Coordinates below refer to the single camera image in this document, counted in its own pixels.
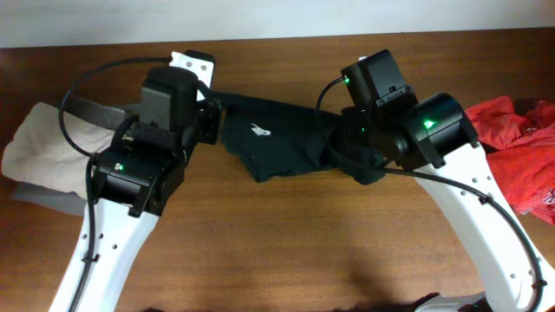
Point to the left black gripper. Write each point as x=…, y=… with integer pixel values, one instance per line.
x=209, y=121

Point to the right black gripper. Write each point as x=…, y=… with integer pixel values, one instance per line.
x=342, y=141

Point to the black t-shirt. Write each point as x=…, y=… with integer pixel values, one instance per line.
x=278, y=139

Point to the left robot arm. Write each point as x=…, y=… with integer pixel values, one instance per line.
x=129, y=183

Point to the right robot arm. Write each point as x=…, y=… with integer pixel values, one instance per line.
x=434, y=142

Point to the red crumpled garment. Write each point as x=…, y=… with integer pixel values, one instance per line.
x=519, y=143

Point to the grey folded garment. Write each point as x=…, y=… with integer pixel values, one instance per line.
x=91, y=126

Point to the beige folded garment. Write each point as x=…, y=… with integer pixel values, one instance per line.
x=38, y=154

